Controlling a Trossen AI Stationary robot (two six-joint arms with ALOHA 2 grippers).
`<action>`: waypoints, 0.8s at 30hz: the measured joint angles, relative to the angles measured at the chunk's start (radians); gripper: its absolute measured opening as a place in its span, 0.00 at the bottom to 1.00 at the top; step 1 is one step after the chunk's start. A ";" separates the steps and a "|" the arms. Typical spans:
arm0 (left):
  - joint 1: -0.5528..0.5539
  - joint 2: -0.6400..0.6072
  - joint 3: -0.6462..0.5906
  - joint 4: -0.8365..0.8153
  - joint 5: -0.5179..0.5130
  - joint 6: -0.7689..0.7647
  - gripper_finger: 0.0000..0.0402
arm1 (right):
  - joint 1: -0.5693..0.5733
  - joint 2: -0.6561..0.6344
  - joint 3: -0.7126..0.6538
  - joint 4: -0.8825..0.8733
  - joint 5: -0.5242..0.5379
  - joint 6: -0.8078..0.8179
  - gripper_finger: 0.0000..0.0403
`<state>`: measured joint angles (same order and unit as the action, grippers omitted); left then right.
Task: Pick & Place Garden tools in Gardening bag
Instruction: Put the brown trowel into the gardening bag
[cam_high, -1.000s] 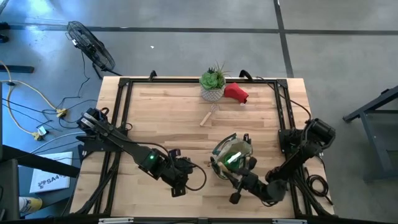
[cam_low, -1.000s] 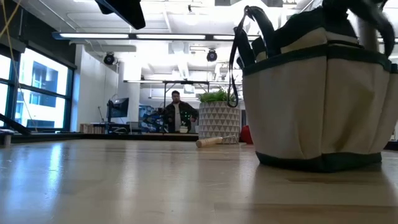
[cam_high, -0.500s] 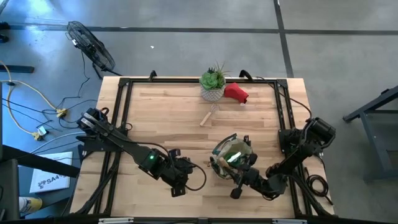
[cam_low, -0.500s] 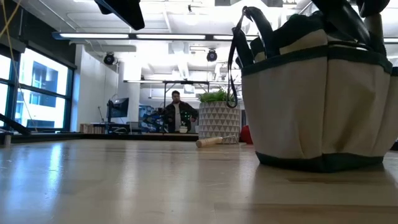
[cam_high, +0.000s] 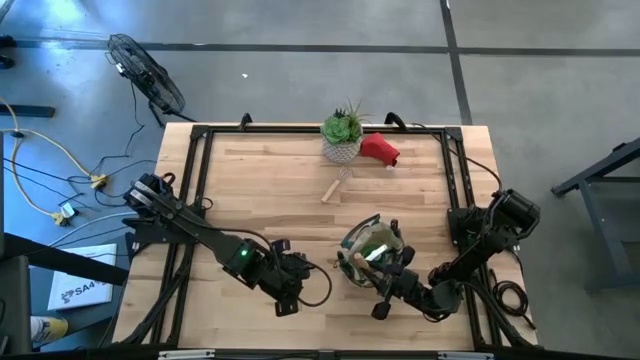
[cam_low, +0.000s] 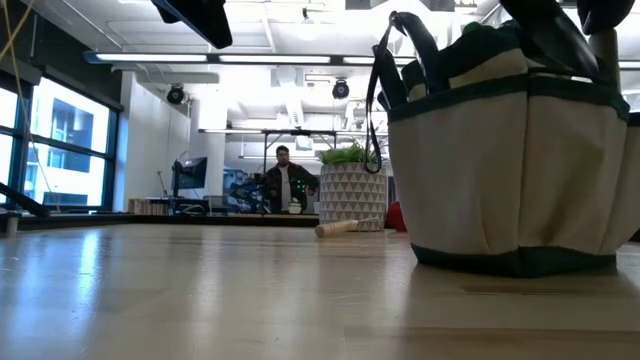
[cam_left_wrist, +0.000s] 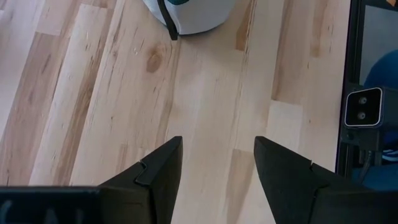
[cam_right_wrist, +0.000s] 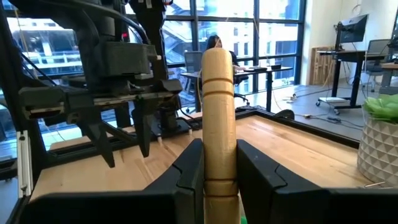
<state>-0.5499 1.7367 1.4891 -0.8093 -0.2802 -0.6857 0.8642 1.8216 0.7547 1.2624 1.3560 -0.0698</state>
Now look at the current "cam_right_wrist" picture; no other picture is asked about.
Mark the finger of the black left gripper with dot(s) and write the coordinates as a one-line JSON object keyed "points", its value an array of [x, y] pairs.
{"points": [[144, 133], [99, 143]]}

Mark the large framed window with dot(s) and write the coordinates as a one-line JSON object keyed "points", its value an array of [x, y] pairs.
{"points": [[280, 37]]}

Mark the succulent in white patterned pot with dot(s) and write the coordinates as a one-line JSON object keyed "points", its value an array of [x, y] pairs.
{"points": [[379, 149]]}

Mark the black window desk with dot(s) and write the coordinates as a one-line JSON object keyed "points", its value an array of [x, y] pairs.
{"points": [[267, 69]]}

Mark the grey office chair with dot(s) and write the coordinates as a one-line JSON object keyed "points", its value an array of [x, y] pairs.
{"points": [[377, 53], [192, 62]]}

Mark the wooden slat crate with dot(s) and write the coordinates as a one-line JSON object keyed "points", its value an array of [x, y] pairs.
{"points": [[323, 65]]}

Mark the black computer monitor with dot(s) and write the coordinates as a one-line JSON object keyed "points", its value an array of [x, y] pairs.
{"points": [[353, 29]]}

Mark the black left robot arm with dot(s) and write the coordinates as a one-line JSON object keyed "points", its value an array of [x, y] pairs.
{"points": [[102, 25]]}

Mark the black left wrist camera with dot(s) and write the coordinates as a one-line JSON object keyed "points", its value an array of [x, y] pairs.
{"points": [[127, 59]]}

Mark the black standing desk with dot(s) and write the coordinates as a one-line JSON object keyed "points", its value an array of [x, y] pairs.
{"points": [[351, 56]]}

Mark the person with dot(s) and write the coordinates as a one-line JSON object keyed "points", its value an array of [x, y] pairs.
{"points": [[214, 42]]}

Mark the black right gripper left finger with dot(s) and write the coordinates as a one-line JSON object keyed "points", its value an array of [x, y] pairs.
{"points": [[140, 202]]}

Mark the white floor box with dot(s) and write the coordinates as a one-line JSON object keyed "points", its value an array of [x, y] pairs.
{"points": [[332, 100]]}

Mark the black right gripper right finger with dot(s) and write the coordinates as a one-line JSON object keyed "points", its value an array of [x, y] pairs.
{"points": [[311, 205]]}

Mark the white frame bracket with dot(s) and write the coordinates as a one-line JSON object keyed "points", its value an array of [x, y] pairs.
{"points": [[25, 165]]}

